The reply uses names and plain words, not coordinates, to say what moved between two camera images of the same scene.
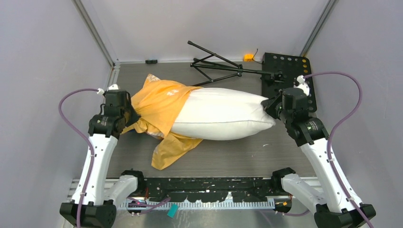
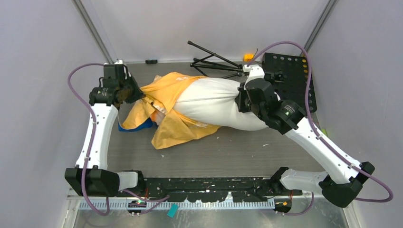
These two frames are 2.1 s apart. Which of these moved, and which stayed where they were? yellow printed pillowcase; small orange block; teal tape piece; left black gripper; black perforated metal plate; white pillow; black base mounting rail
Moved: left black gripper; white pillow; yellow printed pillowcase
Stayed: black perforated metal plate; black base mounting rail; small orange block; teal tape piece
